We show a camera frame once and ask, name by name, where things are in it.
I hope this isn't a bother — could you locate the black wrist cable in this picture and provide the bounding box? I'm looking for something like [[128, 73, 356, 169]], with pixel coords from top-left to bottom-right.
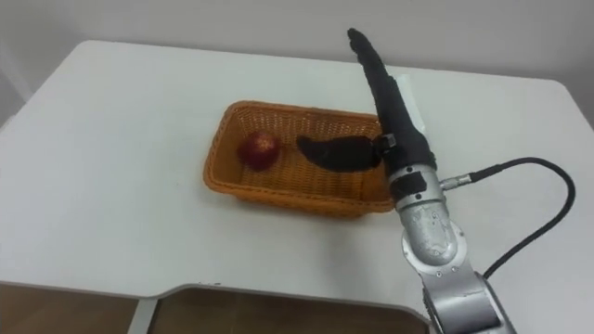
[[439, 157, 577, 281]]

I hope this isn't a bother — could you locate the red apple soft toy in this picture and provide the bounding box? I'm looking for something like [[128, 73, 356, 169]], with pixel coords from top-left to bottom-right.
[[237, 131, 283, 173]]

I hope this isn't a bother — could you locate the white desk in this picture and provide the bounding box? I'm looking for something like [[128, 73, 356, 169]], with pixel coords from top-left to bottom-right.
[[0, 39, 594, 334]]

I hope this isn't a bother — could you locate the orange woven basket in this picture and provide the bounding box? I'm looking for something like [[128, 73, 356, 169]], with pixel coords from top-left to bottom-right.
[[202, 99, 396, 218]]

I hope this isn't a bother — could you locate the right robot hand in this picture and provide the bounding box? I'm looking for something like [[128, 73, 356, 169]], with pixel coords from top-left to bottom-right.
[[295, 27, 438, 178]]

